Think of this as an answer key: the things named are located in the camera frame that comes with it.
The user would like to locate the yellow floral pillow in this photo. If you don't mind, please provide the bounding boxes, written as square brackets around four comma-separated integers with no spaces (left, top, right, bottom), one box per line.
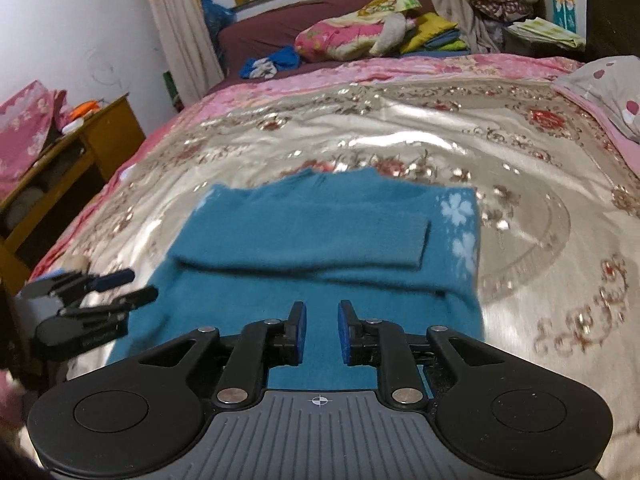
[357,0,423,23]

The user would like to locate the teal knitted sweater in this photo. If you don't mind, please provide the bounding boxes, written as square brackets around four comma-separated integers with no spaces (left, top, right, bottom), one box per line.
[107,167,485,392]

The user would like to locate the yellow green folded blanket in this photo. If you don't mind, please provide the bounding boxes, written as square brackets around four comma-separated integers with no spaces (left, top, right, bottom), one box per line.
[400,12,468,53]

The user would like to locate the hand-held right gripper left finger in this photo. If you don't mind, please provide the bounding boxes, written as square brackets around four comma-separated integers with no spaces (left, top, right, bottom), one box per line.
[135,301,307,408]

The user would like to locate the wooden nightstand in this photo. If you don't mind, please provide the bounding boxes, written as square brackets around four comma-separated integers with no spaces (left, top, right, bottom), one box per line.
[0,92,147,296]

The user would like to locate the pink floral quilt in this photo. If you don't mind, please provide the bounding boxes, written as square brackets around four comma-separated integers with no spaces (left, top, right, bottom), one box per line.
[294,16,416,61]

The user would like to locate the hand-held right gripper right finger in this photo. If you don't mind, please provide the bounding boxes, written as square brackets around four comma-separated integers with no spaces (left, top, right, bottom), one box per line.
[337,300,506,408]

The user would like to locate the orange and white toy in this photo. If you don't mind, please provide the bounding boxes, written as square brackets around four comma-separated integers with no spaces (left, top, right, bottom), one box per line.
[62,101,103,133]

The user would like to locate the shiny floral bedspread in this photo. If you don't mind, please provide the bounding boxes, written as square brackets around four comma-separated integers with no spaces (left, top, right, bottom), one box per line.
[27,52,640,480]

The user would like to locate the pink floral cloth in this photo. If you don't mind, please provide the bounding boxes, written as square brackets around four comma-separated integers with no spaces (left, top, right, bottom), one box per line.
[0,80,68,201]

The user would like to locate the blue crumpled cloth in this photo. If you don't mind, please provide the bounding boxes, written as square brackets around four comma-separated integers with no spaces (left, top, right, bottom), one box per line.
[240,46,301,80]

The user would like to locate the dark side table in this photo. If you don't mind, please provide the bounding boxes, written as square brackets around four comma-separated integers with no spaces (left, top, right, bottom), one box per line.
[502,25,586,58]

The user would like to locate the dark wooden wardrobe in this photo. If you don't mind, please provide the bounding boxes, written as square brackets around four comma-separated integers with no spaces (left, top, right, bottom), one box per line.
[585,0,640,63]

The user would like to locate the colourful wall hanging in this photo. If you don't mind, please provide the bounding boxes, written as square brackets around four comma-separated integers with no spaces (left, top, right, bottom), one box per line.
[549,0,578,33]

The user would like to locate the pale green folded cloths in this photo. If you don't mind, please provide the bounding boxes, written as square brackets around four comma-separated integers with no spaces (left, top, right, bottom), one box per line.
[507,16,587,50]

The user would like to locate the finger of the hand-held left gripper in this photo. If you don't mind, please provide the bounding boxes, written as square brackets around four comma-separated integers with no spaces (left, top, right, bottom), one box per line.
[22,268,136,306]
[57,286,160,322]

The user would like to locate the maroon covered bed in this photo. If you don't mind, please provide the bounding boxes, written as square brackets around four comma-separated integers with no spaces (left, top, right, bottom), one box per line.
[217,0,468,91]

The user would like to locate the blue plastic bag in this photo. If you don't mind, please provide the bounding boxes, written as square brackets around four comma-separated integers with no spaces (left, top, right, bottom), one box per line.
[201,0,236,41]

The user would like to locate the pink spotted pillow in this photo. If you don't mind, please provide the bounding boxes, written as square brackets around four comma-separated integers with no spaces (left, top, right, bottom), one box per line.
[552,55,640,143]

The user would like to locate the beige patterned curtain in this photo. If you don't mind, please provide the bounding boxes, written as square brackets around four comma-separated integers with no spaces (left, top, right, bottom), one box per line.
[417,0,506,56]
[136,0,226,106]

